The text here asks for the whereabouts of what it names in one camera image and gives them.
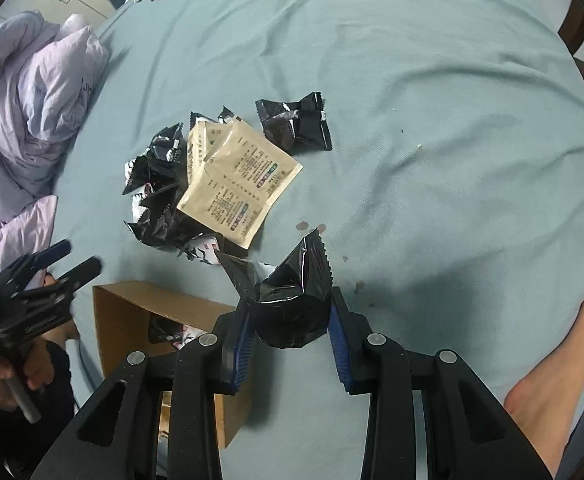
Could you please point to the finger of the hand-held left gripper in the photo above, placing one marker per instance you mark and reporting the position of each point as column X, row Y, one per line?
column 79, row 272
column 52, row 252

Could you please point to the person's right foot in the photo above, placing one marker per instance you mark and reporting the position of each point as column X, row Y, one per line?
column 551, row 385

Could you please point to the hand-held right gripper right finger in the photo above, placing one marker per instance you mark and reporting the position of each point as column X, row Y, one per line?
column 339, row 350

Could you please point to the teal bed sheet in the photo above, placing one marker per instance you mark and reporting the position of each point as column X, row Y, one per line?
column 421, row 110

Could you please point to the pile of black snack packets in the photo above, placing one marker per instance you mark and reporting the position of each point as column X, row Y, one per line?
column 152, row 220

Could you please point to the lilac duvet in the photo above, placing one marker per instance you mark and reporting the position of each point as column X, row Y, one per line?
column 27, row 110

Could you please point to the person's left forearm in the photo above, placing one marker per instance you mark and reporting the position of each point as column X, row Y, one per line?
column 57, row 420

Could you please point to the person's left hand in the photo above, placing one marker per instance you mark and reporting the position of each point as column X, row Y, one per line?
column 39, row 365

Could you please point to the glossy black snack packet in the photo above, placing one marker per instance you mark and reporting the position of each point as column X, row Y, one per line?
column 287, row 305

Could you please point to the black barcode snack packet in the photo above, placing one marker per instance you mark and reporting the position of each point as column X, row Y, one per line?
column 297, row 125

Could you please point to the black white snack packet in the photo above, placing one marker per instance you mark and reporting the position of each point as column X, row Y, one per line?
column 182, row 332

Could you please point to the brown cardboard box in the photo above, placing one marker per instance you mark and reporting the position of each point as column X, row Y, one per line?
column 122, row 320

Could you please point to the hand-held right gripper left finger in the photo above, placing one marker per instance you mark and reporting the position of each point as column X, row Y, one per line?
column 237, row 350

